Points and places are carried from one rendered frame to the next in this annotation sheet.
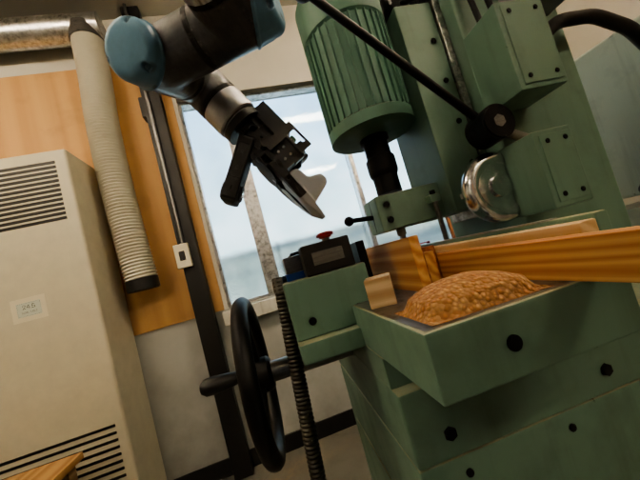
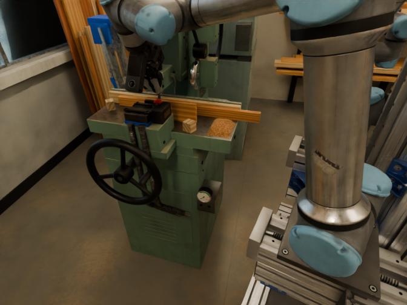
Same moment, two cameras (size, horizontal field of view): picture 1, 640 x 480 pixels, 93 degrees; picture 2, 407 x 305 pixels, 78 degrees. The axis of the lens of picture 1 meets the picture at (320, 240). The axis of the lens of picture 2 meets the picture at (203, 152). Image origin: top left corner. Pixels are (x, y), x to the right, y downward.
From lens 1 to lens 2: 77 cm
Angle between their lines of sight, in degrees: 72
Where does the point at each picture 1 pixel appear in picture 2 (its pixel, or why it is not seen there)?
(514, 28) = not seen: hidden behind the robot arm
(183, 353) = not seen: outside the picture
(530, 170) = (209, 73)
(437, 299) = (226, 131)
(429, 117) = (178, 35)
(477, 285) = (229, 125)
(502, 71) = (208, 29)
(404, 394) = (198, 156)
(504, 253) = (220, 111)
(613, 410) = not seen: hidden behind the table
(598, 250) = (245, 115)
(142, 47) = (171, 32)
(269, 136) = (148, 50)
